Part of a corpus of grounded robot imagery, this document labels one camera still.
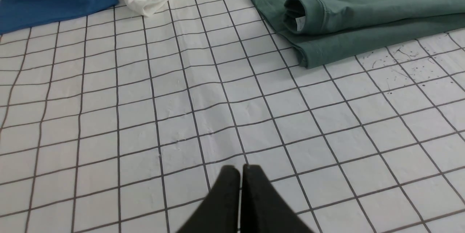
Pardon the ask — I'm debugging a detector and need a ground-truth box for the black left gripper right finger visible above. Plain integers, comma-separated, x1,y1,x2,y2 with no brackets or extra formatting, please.
240,164,313,233

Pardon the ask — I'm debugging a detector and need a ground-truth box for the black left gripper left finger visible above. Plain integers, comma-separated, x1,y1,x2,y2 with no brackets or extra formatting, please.
178,165,240,233

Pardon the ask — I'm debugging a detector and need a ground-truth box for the green long-sleeve top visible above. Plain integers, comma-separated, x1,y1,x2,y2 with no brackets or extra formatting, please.
251,0,465,68

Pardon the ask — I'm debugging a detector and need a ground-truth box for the white grid tablecloth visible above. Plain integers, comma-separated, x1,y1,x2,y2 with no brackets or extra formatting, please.
0,0,465,233

